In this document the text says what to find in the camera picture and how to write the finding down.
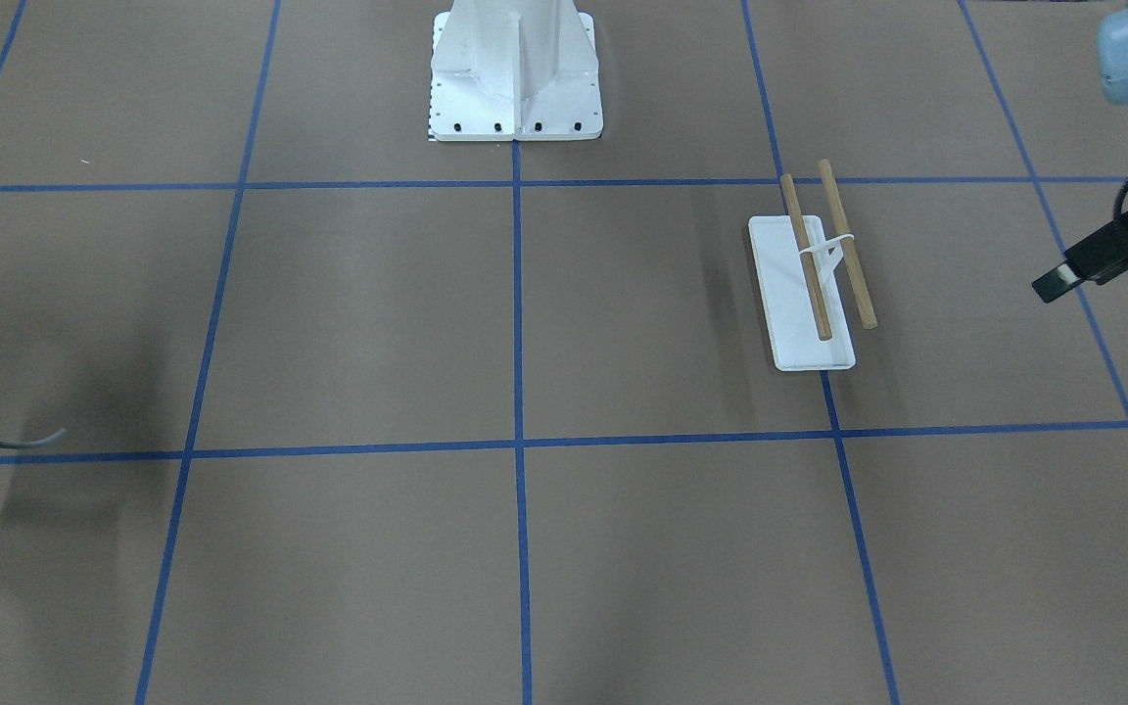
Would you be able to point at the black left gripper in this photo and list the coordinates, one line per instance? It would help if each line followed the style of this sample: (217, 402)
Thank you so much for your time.
(1110, 250)

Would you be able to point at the wooden rack bar far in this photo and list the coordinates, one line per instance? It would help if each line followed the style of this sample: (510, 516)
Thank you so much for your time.
(854, 267)

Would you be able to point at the white towel rack base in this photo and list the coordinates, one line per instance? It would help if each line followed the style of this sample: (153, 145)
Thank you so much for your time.
(794, 341)

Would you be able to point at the white rack bracket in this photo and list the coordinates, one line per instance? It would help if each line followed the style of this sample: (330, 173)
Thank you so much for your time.
(828, 255)

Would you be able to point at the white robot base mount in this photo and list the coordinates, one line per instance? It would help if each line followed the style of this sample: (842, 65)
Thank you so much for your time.
(514, 71)

